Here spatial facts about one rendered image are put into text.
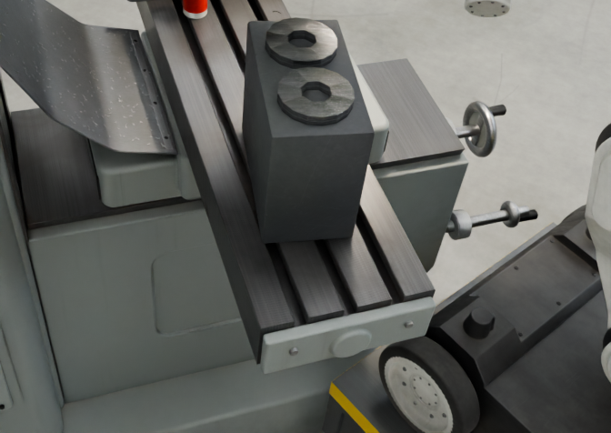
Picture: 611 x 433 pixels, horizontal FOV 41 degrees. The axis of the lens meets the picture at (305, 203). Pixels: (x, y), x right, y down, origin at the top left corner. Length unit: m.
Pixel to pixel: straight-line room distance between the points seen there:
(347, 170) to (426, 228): 0.69
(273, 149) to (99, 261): 0.58
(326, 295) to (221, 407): 0.79
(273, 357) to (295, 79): 0.33
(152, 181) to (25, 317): 0.32
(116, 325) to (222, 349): 0.27
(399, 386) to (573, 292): 0.36
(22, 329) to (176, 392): 0.44
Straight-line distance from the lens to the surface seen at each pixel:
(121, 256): 1.43
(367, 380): 1.59
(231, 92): 1.26
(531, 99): 2.94
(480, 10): 1.25
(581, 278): 1.61
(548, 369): 1.49
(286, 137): 0.92
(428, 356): 1.40
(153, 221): 1.38
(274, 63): 1.01
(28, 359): 1.53
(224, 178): 1.13
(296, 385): 1.80
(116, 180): 1.31
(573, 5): 3.50
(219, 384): 1.79
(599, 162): 1.22
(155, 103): 1.35
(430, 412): 1.51
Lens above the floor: 1.75
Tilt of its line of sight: 47 degrees down
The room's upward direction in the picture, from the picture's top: 8 degrees clockwise
